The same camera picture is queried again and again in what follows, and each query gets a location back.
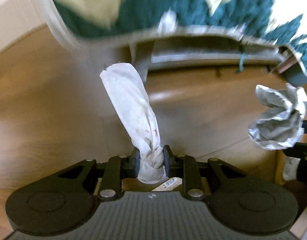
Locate teal and cream blanket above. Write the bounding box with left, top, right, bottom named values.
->
left=47, top=0, right=307, bottom=77

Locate white tissue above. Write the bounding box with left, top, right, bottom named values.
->
left=99, top=62, right=166, bottom=184

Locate white printed paper scrap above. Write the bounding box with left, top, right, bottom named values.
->
left=153, top=177, right=184, bottom=193

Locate white post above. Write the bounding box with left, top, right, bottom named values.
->
left=25, top=0, right=80, bottom=46

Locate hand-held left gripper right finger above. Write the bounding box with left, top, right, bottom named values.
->
left=163, top=144, right=247, bottom=201

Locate white crumpled paper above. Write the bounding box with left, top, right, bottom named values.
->
left=283, top=156, right=298, bottom=182

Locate pink box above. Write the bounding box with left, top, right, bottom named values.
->
left=278, top=54, right=298, bottom=75

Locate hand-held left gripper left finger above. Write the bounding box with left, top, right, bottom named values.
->
left=56, top=147, right=142, bottom=201

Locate dark teal container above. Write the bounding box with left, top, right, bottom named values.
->
left=284, top=64, right=307, bottom=87

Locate grey bed frame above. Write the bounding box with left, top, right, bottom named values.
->
left=76, top=33, right=287, bottom=83

